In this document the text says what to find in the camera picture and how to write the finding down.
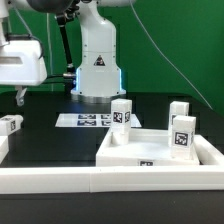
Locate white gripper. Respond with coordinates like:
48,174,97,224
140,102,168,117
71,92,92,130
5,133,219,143
0,40,47,106

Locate white square table top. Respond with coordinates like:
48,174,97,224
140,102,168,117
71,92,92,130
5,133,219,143
96,128,199,167

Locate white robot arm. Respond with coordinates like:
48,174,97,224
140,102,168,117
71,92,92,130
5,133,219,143
0,0,136,106

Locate fiducial marker sheet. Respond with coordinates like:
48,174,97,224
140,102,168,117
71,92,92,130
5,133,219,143
54,113,142,128

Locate black cable bundle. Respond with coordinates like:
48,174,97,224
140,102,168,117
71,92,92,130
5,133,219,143
41,73,77,86

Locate white left fence wall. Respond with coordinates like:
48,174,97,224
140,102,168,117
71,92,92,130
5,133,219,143
0,136,9,164

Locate white fence wall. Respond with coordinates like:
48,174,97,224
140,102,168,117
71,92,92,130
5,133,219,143
0,166,224,194
0,136,9,164
194,135,224,166

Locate white hanging cable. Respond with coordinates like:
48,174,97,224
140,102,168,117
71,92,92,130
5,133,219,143
46,13,56,92

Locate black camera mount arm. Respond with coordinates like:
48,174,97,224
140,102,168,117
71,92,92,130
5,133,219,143
55,12,76,78

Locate white front fence wall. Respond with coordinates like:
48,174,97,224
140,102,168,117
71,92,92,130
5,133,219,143
0,166,224,194

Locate white right fence wall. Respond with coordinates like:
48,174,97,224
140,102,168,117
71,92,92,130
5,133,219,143
194,135,224,166

